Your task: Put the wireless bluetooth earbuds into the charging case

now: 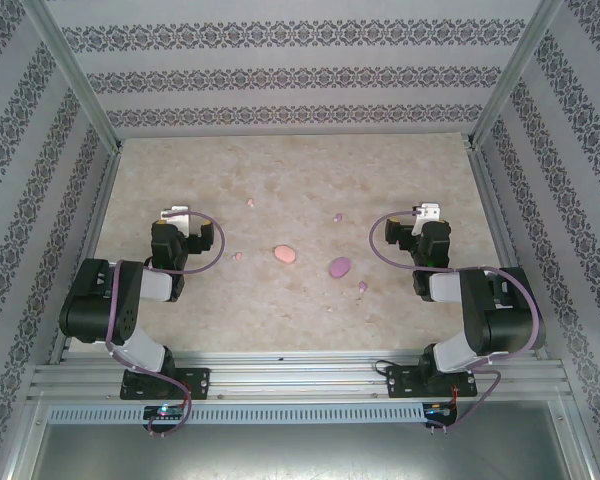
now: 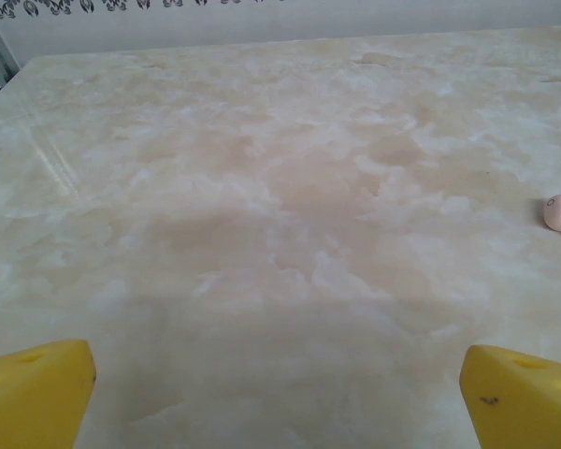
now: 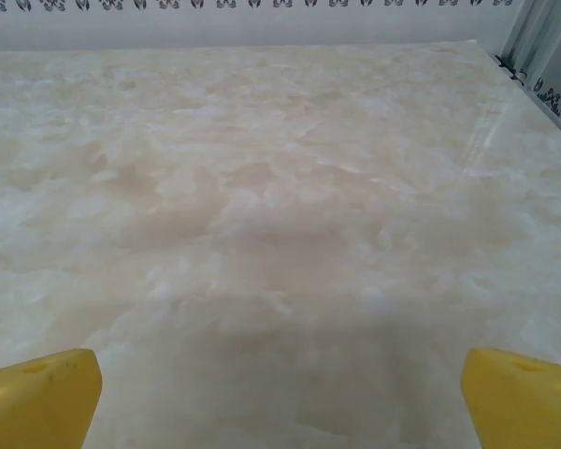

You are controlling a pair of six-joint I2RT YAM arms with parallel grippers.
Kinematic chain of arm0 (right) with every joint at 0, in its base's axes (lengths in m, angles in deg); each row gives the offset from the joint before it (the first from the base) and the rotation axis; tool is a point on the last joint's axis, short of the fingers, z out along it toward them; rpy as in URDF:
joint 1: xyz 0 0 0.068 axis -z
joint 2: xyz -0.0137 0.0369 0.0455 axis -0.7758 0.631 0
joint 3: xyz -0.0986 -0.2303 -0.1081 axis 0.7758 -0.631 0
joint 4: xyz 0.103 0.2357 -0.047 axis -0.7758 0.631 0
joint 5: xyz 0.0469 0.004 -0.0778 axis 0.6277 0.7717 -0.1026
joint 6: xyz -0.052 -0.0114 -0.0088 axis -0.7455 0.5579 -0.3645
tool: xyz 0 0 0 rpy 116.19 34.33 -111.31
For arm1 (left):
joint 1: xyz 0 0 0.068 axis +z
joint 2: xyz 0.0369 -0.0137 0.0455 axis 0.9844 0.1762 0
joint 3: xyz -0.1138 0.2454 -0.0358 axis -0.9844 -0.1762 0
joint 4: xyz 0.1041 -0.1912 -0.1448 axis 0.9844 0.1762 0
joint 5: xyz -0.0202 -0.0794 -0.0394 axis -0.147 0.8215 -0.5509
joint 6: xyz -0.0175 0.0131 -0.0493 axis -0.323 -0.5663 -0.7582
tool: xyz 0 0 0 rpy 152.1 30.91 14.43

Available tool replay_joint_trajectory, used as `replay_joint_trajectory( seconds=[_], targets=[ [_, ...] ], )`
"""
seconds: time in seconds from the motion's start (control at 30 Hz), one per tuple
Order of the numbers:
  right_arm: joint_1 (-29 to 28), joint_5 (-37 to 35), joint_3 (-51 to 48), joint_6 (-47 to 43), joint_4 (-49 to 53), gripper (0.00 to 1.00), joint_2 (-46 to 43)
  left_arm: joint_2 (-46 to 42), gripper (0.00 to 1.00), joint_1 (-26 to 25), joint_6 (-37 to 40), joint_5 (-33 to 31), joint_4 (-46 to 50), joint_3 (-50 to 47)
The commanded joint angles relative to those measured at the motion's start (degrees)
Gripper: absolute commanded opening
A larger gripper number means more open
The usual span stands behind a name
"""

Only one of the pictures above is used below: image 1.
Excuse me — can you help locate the left controller circuit board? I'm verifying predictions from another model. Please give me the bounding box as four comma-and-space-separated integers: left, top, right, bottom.
143, 404, 185, 420

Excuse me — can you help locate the controller circuit board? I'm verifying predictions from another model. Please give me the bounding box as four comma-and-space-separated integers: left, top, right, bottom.
423, 402, 459, 419
143, 404, 185, 420

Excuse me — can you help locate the right controller circuit board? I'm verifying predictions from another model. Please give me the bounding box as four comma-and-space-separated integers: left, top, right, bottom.
423, 402, 459, 419

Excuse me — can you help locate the grey metal shelf panel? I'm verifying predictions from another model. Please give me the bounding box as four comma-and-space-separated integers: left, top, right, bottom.
27, 399, 594, 480

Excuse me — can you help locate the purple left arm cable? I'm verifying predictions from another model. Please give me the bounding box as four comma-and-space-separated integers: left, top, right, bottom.
104, 210, 226, 437

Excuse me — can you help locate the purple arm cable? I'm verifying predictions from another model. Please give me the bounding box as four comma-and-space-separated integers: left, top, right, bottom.
104, 210, 226, 437
368, 209, 541, 436

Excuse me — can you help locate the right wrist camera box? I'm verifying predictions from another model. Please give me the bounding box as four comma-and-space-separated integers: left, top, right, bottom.
412, 202, 442, 236

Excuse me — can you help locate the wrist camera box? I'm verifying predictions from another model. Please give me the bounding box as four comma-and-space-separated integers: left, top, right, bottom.
159, 203, 192, 236
412, 202, 442, 236

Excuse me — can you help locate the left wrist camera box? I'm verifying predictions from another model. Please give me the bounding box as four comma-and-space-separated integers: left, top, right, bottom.
159, 203, 192, 236

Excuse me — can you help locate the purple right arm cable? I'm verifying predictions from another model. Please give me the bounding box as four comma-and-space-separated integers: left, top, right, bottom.
368, 209, 541, 436

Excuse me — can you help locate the aluminium side rail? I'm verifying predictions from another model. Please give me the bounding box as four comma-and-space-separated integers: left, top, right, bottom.
467, 144, 551, 361
47, 142, 126, 366

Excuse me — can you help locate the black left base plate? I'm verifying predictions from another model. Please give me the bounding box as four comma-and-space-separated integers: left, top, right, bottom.
121, 367, 211, 401

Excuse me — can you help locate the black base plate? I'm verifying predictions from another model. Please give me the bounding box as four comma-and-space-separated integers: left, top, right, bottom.
385, 364, 479, 400
121, 367, 211, 401

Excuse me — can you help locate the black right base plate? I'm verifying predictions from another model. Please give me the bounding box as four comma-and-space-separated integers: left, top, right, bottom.
385, 364, 479, 400

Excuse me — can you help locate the aluminium frame post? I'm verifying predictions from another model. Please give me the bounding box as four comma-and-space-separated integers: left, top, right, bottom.
462, 0, 566, 151
19, 0, 126, 154

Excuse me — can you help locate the aluminium mounting rail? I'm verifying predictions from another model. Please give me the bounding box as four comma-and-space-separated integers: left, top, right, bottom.
27, 349, 574, 402

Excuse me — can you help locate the white slotted cable duct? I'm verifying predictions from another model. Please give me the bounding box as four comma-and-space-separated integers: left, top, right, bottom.
47, 402, 426, 424

